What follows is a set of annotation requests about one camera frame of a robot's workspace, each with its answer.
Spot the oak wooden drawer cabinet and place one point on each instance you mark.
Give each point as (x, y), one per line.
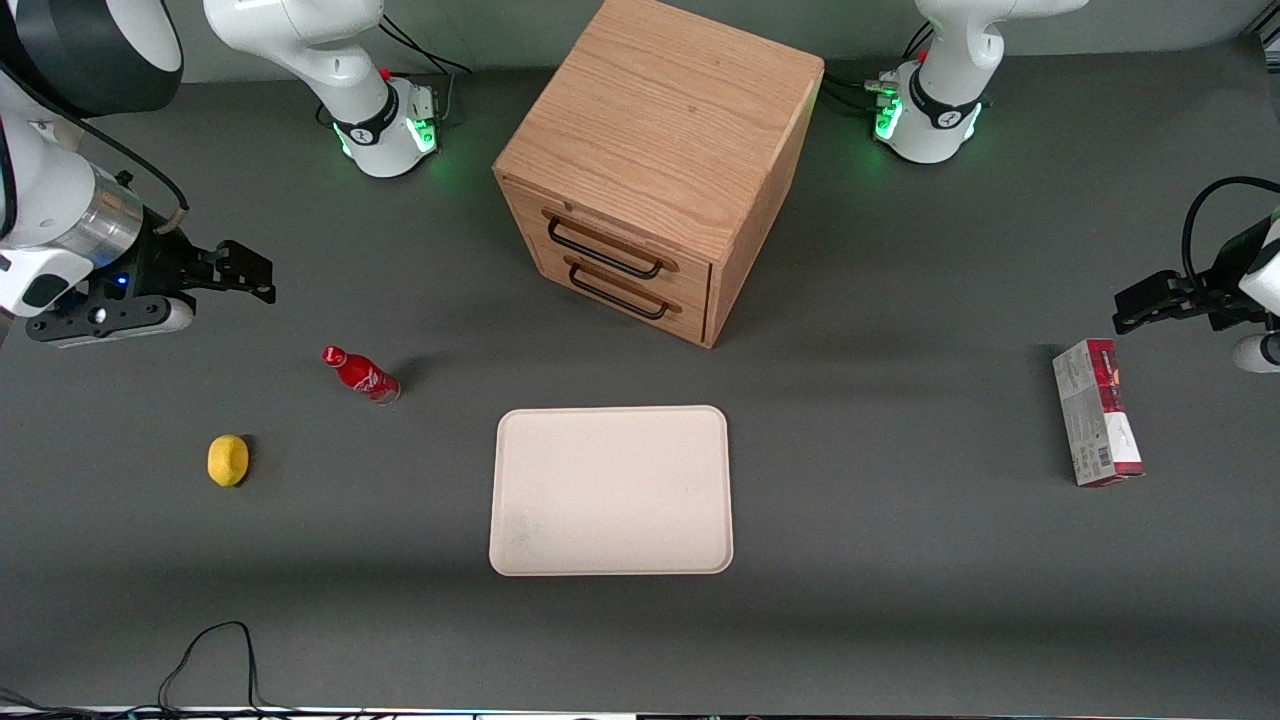
(670, 110)

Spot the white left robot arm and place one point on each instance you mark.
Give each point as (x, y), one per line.
(940, 110)

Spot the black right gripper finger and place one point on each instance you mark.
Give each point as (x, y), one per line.
(245, 262)
(235, 290)

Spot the yellow lemon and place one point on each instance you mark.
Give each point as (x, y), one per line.
(228, 461)

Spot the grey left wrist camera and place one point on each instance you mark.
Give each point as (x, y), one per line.
(1258, 355)

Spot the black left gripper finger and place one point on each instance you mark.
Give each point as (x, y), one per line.
(1165, 313)
(1155, 290)

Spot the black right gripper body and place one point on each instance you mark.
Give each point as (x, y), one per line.
(158, 263)

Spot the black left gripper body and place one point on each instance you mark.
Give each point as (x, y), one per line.
(1226, 270)

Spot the cream rectangular plastic tray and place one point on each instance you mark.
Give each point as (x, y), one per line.
(610, 490)

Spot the red soda bottle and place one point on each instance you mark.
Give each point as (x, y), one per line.
(362, 376)

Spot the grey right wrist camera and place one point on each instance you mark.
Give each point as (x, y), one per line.
(110, 322)

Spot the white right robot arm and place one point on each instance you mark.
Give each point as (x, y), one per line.
(50, 210)

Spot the grey and red carton box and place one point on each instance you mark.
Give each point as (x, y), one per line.
(1095, 420)

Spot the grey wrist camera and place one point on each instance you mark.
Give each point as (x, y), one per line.
(1258, 355)
(110, 322)

